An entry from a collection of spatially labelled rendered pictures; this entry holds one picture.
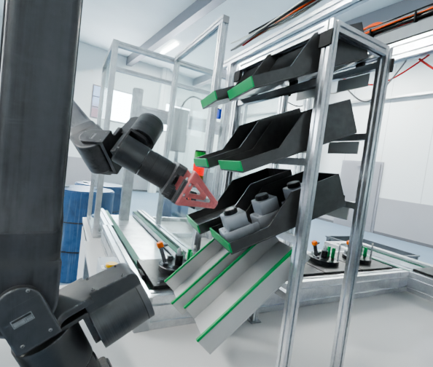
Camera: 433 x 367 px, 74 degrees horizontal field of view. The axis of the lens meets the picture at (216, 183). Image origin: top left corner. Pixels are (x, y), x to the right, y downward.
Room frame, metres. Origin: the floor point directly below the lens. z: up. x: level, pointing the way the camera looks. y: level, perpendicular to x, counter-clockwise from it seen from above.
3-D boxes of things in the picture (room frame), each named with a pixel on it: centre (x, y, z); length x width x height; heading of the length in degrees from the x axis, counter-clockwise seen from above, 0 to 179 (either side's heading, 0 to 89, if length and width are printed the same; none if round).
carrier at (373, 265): (1.48, -0.78, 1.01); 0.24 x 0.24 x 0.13; 28
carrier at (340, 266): (1.37, -0.56, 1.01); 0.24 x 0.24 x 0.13; 28
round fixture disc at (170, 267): (1.01, 0.10, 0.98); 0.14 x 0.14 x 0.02
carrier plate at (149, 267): (1.01, 0.10, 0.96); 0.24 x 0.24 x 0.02; 28
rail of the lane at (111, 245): (1.19, 0.36, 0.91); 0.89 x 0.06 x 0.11; 28
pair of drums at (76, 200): (3.47, 1.48, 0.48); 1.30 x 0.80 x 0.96; 22
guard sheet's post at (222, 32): (1.25, 0.06, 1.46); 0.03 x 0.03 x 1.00; 28
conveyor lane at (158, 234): (1.29, 0.22, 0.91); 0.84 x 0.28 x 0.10; 28
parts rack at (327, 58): (0.75, -0.18, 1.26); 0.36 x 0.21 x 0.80; 28
